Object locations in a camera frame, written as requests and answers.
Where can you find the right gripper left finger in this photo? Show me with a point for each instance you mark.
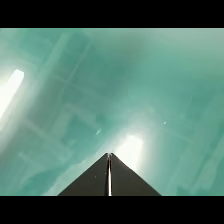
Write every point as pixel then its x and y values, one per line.
pixel 93 181

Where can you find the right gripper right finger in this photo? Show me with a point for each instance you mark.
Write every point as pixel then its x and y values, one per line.
pixel 128 183

